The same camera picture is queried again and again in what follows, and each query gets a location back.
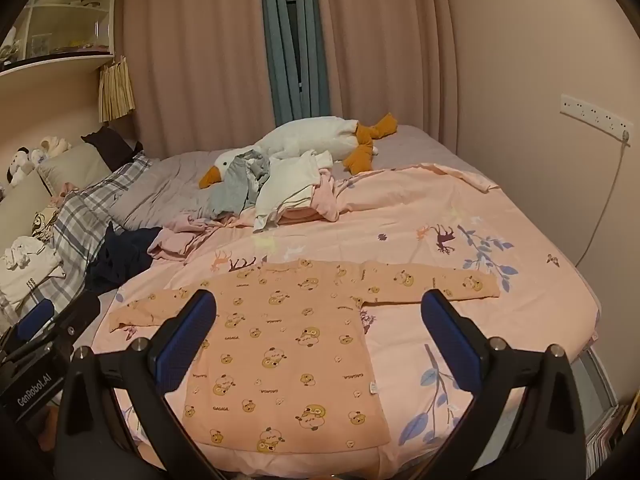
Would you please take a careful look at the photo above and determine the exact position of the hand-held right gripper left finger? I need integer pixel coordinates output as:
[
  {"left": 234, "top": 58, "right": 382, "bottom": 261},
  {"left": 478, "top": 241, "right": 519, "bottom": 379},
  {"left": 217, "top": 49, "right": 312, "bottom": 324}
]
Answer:
[{"left": 54, "top": 289, "right": 236, "bottom": 480}]

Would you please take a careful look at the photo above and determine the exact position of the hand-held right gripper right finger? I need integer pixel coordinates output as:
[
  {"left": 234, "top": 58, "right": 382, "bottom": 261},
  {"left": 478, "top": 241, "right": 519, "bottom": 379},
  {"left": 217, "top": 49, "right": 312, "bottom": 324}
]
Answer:
[{"left": 420, "top": 289, "right": 587, "bottom": 480}]

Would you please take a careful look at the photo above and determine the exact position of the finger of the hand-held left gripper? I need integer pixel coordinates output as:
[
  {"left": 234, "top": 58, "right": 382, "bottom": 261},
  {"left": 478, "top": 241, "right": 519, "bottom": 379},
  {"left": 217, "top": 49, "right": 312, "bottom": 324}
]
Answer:
[
  {"left": 10, "top": 299, "right": 56, "bottom": 343},
  {"left": 47, "top": 291, "right": 102, "bottom": 356}
]

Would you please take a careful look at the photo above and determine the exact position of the orange printed shirt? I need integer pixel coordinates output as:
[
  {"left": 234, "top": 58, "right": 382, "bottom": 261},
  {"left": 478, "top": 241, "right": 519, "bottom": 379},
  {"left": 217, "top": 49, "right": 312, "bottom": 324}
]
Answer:
[{"left": 107, "top": 258, "right": 502, "bottom": 456}]

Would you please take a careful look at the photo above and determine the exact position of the white printed garment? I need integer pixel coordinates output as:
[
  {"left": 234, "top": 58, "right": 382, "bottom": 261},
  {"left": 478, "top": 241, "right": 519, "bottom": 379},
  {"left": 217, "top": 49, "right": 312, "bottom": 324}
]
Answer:
[{"left": 0, "top": 235, "right": 66, "bottom": 306}]

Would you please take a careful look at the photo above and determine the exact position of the navy garment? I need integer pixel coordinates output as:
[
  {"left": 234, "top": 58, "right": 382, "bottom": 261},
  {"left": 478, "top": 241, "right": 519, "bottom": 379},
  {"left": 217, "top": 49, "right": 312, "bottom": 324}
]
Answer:
[{"left": 87, "top": 225, "right": 163, "bottom": 293}]

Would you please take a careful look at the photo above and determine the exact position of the cream printed pillow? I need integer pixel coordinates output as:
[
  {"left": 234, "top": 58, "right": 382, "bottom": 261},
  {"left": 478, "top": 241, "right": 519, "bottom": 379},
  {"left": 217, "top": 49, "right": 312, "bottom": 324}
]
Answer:
[{"left": 30, "top": 205, "right": 63, "bottom": 246}]

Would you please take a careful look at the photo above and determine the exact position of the plaid quilt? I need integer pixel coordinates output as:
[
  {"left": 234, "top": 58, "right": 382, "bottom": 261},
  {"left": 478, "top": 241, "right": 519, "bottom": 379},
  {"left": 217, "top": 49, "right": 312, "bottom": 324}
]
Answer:
[{"left": 25, "top": 152, "right": 161, "bottom": 321}]

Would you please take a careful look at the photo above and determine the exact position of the crumpled pink garment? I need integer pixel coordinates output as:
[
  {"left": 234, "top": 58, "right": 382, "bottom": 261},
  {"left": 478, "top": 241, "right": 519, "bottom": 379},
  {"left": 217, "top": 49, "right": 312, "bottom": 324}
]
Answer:
[{"left": 147, "top": 210, "right": 246, "bottom": 266}]

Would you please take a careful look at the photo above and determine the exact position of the beige pillow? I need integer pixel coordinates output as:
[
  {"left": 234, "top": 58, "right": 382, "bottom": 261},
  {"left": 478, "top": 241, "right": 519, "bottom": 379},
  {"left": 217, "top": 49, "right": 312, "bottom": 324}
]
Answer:
[
  {"left": 0, "top": 170, "right": 53, "bottom": 256},
  {"left": 37, "top": 142, "right": 113, "bottom": 196}
]

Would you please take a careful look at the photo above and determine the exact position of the pink printed blanket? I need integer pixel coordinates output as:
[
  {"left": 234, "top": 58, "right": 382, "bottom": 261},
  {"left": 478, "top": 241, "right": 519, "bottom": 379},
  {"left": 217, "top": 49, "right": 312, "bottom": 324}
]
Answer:
[{"left": 37, "top": 162, "right": 601, "bottom": 476}]

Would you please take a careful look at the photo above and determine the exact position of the white and black plush toy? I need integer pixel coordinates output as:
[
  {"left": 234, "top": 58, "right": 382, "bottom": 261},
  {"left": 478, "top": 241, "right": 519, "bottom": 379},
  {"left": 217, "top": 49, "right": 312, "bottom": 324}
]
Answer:
[{"left": 5, "top": 146, "right": 36, "bottom": 187}]

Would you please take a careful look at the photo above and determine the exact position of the grey garment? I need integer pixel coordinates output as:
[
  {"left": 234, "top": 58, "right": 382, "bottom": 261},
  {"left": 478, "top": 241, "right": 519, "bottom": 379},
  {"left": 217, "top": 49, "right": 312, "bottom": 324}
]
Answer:
[{"left": 209, "top": 152, "right": 273, "bottom": 218}]

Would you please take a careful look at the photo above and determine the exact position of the cream plush toy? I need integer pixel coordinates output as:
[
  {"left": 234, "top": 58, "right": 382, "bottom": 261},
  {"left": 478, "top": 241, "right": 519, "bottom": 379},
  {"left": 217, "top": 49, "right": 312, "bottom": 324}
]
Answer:
[{"left": 37, "top": 135, "right": 73, "bottom": 157}]

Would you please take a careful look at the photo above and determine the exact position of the dark brown cloth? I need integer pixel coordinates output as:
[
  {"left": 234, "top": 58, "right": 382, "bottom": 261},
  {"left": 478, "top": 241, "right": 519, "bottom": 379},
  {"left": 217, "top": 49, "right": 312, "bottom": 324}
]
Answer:
[{"left": 81, "top": 126, "right": 145, "bottom": 173}]

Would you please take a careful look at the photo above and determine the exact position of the stack of books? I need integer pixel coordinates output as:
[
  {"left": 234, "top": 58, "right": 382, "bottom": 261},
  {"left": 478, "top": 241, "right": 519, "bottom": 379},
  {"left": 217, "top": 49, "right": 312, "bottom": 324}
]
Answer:
[{"left": 582, "top": 400, "right": 636, "bottom": 476}]

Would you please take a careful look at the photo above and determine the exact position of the folded pink garment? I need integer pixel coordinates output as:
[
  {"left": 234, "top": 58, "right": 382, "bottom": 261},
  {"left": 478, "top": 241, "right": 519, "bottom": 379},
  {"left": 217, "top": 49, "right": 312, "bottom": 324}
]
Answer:
[{"left": 277, "top": 170, "right": 351, "bottom": 225}]

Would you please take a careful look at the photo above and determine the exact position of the yellow striped curtain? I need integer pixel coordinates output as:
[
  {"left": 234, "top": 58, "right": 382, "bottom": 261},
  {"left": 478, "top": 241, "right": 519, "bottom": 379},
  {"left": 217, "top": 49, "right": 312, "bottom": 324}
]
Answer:
[{"left": 97, "top": 56, "right": 137, "bottom": 123}]

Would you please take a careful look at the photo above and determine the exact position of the white goose plush toy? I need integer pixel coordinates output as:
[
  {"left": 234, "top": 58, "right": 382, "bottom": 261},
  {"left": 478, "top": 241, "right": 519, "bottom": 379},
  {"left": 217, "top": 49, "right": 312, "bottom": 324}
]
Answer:
[{"left": 199, "top": 112, "right": 398, "bottom": 191}]

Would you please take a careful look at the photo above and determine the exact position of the pink curtain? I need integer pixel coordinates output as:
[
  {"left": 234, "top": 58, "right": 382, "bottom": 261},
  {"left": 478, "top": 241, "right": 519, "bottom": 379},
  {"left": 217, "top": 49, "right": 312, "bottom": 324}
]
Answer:
[
  {"left": 315, "top": 0, "right": 458, "bottom": 143},
  {"left": 117, "top": 0, "right": 276, "bottom": 158}
]

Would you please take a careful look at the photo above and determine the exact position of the white shelf cabinet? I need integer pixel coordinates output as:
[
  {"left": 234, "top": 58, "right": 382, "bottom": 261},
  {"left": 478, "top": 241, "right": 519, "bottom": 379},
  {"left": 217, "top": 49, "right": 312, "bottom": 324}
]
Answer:
[{"left": 0, "top": 0, "right": 118, "bottom": 78}]

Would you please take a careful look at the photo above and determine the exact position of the teal curtain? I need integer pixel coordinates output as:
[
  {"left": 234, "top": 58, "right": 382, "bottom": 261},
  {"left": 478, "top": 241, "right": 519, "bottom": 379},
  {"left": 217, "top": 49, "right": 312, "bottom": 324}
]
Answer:
[{"left": 260, "top": 0, "right": 333, "bottom": 128}]

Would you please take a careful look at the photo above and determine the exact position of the white cable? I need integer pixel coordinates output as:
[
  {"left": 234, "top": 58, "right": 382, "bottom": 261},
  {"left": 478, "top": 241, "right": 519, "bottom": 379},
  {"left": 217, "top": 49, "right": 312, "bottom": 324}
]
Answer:
[{"left": 574, "top": 130, "right": 632, "bottom": 268}]

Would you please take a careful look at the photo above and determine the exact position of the white wall power strip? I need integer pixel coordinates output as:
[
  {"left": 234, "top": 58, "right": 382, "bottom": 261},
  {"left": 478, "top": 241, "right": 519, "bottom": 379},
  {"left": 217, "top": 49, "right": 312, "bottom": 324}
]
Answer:
[{"left": 559, "top": 92, "right": 635, "bottom": 142}]

